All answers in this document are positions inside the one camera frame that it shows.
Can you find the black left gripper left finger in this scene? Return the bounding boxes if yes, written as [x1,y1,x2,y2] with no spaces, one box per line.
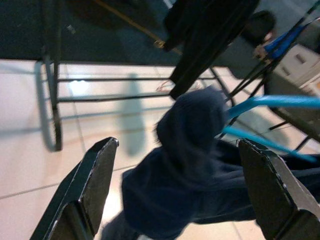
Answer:
[29,136,120,240]

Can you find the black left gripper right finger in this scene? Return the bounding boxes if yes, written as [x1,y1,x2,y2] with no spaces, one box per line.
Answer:
[235,137,320,240]

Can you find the navy polo shirt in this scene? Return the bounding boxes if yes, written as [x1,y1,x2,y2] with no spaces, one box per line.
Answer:
[101,86,320,240]

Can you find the black metal clothes rack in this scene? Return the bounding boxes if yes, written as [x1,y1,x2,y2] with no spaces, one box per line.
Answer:
[37,0,237,153]

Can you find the white drawer cabinet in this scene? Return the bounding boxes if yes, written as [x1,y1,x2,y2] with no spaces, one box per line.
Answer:
[271,43,320,91]

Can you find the black bundle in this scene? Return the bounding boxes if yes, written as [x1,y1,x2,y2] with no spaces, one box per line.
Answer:
[246,10,277,42]

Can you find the black hanging shirt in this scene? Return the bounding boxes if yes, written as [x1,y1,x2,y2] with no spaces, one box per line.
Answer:
[162,0,261,101]

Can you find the pink wire hanger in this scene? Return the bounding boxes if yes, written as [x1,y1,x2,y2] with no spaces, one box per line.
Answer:
[155,81,201,92]

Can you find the orange cable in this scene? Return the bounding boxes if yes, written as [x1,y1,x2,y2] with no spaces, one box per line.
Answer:
[94,0,183,55]

